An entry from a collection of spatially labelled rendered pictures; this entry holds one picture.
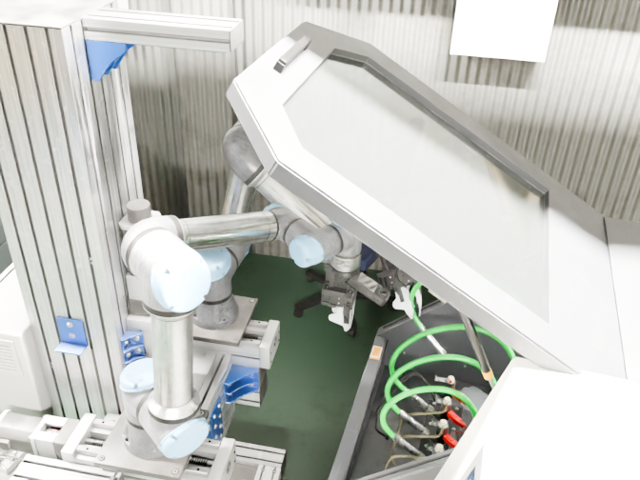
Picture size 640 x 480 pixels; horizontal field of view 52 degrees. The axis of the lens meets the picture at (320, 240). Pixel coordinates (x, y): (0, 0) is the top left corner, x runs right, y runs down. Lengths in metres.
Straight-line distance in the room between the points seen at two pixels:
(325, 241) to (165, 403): 0.51
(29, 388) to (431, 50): 2.46
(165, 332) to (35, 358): 0.67
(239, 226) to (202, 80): 2.25
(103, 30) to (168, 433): 0.87
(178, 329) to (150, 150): 2.83
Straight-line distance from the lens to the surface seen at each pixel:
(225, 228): 1.51
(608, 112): 3.71
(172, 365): 1.44
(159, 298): 1.29
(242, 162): 1.77
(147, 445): 1.75
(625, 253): 1.81
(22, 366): 1.98
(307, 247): 1.52
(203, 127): 3.83
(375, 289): 1.70
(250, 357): 2.15
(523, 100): 3.62
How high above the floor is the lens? 2.40
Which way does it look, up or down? 33 degrees down
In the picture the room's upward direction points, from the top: 2 degrees clockwise
